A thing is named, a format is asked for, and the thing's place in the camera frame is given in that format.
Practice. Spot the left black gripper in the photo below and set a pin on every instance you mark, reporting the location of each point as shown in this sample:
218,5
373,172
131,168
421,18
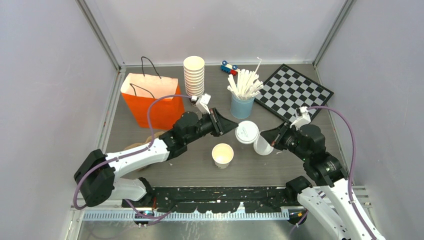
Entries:
220,124

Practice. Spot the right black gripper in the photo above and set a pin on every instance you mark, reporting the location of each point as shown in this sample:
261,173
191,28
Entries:
274,136

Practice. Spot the stack of white lids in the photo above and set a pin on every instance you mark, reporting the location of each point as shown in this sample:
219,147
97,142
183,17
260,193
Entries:
262,147

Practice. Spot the white paper coffee cup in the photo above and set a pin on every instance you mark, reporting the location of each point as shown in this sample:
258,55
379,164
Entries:
222,154

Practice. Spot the white plastic cup lid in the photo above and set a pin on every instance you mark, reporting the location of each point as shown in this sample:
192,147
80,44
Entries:
247,132

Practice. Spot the stack of paper cups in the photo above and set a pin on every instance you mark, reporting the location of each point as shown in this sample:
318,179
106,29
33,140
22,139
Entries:
194,75

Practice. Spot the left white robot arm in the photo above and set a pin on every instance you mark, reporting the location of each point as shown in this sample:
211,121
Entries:
100,176

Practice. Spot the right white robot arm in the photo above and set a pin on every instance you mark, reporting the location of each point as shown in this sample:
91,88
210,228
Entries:
344,218

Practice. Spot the blue straw holder cup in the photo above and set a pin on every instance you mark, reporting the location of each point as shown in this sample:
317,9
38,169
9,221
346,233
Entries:
241,109

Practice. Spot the black white checkerboard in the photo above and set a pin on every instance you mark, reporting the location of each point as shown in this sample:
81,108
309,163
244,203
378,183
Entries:
286,90

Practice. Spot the bundle of white straws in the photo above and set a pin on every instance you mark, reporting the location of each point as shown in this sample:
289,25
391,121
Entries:
247,84

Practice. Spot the red blue toy car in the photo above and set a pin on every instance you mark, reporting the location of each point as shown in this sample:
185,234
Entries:
228,68

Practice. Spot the brown cardboard cup carrier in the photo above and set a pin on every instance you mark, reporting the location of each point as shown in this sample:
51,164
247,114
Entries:
139,145

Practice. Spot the orange paper bag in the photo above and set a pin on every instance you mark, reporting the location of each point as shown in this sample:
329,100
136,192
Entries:
153,99

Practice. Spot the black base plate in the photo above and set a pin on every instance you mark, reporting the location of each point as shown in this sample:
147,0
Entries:
254,199

